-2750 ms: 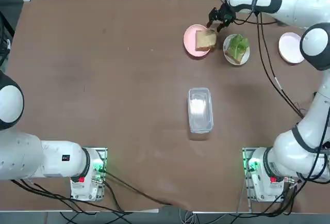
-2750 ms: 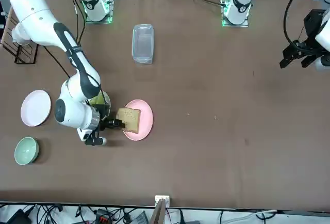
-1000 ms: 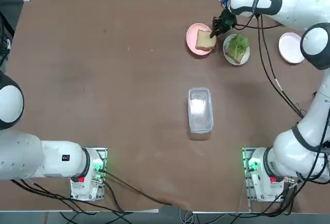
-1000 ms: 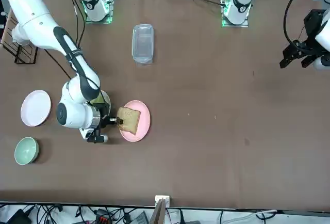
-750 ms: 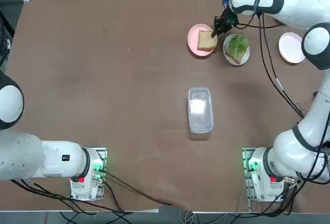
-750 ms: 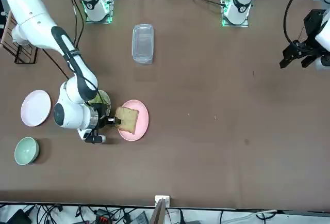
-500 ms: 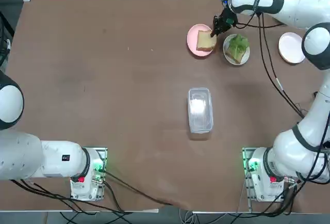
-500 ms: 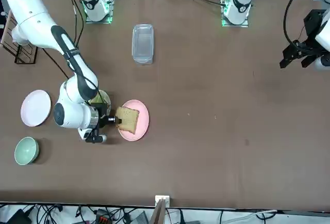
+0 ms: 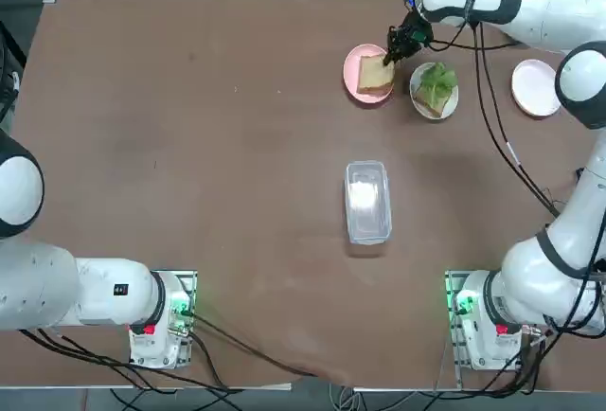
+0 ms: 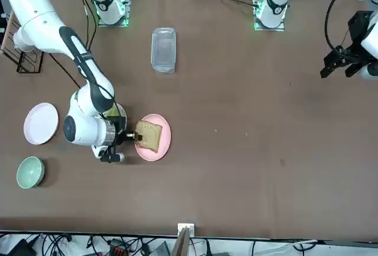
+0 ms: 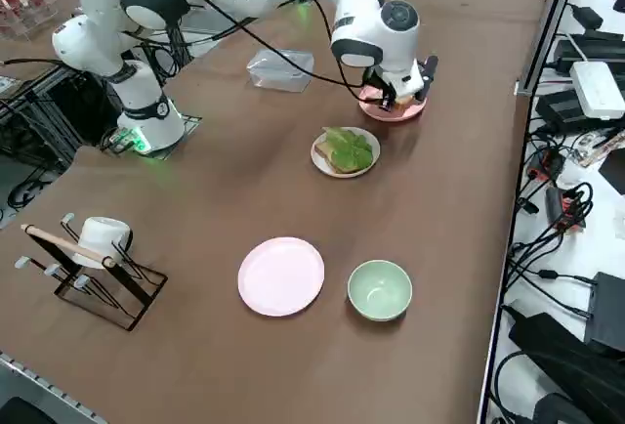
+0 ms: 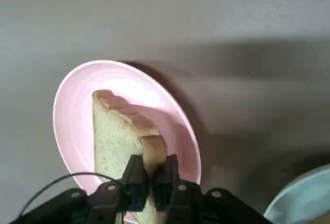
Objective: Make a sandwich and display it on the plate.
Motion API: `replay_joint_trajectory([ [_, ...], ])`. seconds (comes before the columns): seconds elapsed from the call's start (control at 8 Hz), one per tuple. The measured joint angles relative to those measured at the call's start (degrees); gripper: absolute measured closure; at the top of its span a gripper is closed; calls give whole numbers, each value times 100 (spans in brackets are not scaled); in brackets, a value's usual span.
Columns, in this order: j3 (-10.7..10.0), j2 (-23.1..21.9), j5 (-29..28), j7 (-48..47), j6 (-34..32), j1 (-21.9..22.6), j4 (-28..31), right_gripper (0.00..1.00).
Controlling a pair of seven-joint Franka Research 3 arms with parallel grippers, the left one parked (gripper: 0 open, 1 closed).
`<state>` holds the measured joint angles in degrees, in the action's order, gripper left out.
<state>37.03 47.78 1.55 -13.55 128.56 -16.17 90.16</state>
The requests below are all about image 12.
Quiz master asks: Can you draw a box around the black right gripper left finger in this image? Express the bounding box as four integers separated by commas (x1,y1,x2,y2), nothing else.
9,154,153,224

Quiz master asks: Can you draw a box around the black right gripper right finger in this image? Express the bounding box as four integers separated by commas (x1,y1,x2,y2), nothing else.
152,154,265,224

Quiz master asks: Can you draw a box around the brown bread slice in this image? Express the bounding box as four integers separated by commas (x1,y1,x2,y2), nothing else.
92,89,168,224

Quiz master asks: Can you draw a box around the pink round plate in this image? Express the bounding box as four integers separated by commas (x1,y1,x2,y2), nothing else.
53,60,202,196

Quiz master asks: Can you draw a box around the white round plate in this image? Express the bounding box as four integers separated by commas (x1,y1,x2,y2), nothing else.
264,164,330,224

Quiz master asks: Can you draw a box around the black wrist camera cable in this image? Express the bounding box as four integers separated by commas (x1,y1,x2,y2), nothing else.
18,172,122,217

